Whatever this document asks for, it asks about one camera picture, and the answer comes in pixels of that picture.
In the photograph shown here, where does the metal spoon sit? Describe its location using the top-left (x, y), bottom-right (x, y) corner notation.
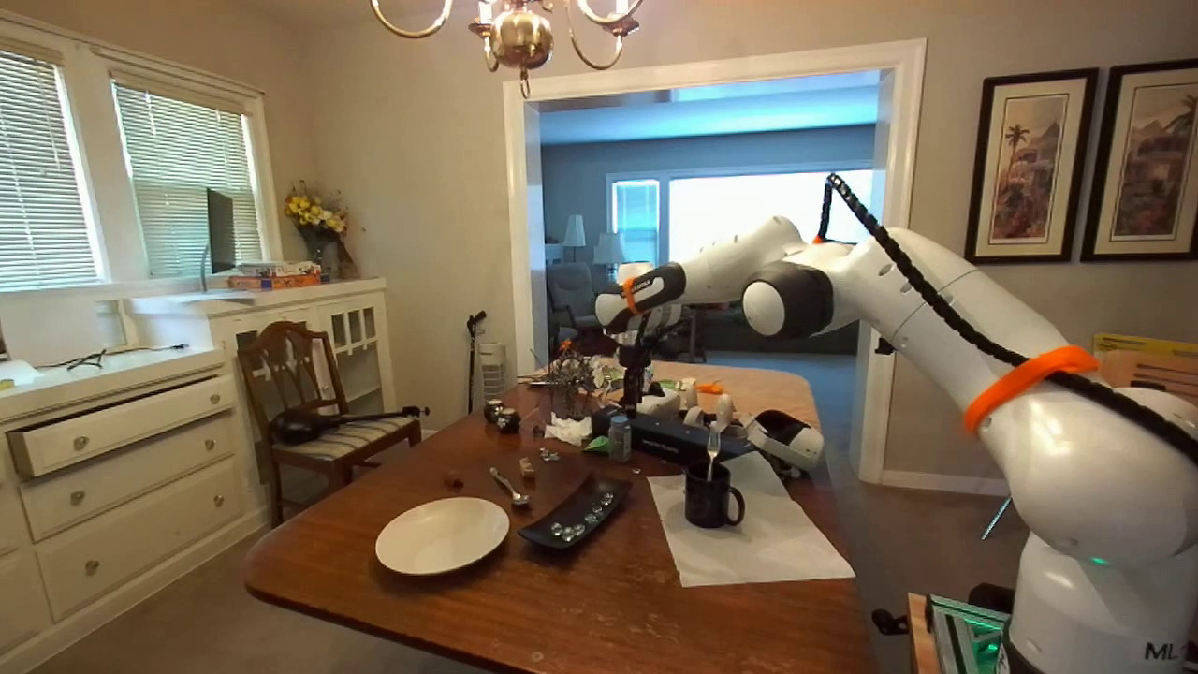
top-left (490, 467), bottom-right (531, 510)

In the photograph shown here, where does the long black box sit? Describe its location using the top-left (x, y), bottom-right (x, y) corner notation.
top-left (592, 414), bottom-right (752, 464)

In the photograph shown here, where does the brass chandelier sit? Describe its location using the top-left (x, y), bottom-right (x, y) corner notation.
top-left (369, 0), bottom-right (644, 77)

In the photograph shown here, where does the white VR headset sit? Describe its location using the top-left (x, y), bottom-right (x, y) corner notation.
top-left (749, 407), bottom-right (823, 471)

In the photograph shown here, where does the black mug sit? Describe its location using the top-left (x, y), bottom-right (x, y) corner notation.
top-left (686, 464), bottom-right (746, 530)

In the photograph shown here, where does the right framed picture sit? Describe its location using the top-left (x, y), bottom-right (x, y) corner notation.
top-left (1084, 62), bottom-right (1198, 261)

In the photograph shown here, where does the white sideboard with drawers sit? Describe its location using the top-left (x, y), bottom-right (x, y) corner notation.
top-left (0, 354), bottom-right (266, 674)

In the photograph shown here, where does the white paper sheet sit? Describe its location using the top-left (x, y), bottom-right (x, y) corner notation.
top-left (648, 455), bottom-right (854, 588)

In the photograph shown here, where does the white round plate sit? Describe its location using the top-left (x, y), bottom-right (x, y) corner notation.
top-left (374, 497), bottom-right (510, 577)

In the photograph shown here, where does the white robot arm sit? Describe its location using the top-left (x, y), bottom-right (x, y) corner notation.
top-left (596, 219), bottom-right (1198, 674)

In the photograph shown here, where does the black rectangular tray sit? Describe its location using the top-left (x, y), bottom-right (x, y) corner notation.
top-left (521, 476), bottom-right (629, 556)

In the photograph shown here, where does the left framed picture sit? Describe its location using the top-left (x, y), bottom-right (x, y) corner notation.
top-left (968, 69), bottom-right (1097, 261)

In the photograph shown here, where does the white glass door cabinet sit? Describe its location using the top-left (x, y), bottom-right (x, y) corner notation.
top-left (128, 278), bottom-right (401, 441)

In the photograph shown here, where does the wooden chair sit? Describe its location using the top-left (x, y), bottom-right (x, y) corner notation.
top-left (235, 321), bottom-right (424, 520)

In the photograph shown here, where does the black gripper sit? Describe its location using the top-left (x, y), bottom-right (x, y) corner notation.
top-left (621, 330), bottom-right (654, 397)

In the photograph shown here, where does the framed picture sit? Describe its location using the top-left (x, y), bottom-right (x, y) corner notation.
top-left (1084, 62), bottom-right (1198, 261)
top-left (968, 69), bottom-right (1097, 261)

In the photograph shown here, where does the small clear bottle white cap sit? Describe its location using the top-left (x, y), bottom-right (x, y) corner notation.
top-left (607, 414), bottom-right (634, 460)

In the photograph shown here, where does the yellow flower bouquet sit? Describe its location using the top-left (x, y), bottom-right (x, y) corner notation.
top-left (285, 185), bottom-right (354, 280)

